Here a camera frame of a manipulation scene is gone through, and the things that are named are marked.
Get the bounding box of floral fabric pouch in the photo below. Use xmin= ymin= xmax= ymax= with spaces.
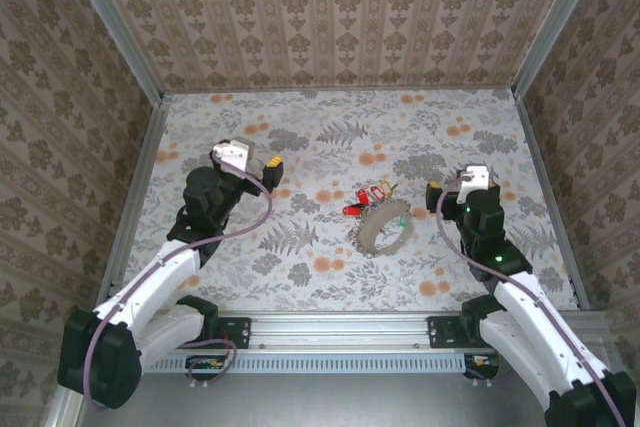
xmin=348 ymin=199 xmax=417 ymax=260

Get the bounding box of grey metal sheet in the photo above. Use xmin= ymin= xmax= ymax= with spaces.
xmin=79 ymin=371 xmax=551 ymax=427

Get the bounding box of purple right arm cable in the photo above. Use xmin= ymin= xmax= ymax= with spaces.
xmin=434 ymin=174 xmax=631 ymax=427

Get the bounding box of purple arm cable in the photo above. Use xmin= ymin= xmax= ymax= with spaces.
xmin=434 ymin=174 xmax=631 ymax=427
xmin=82 ymin=152 xmax=275 ymax=411

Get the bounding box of aluminium table edge rail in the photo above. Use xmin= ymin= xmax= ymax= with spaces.
xmin=95 ymin=94 xmax=171 ymax=313
xmin=513 ymin=89 xmax=591 ymax=311

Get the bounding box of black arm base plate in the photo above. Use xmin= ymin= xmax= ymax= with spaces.
xmin=162 ymin=315 xmax=252 ymax=350
xmin=427 ymin=315 xmax=484 ymax=350

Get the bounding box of wide aluminium mounting rail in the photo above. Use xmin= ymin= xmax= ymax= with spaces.
xmin=139 ymin=310 xmax=609 ymax=350

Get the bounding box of aluminium frame post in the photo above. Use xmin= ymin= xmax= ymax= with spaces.
xmin=57 ymin=0 xmax=167 ymax=104
xmin=512 ymin=0 xmax=609 ymax=98

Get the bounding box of grey slotted cable duct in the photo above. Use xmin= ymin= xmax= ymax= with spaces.
xmin=144 ymin=352 xmax=469 ymax=375

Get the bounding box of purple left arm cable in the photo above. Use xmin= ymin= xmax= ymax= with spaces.
xmin=82 ymin=152 xmax=275 ymax=411

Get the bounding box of aluminium frame rail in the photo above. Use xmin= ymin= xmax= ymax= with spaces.
xmin=47 ymin=389 xmax=84 ymax=427

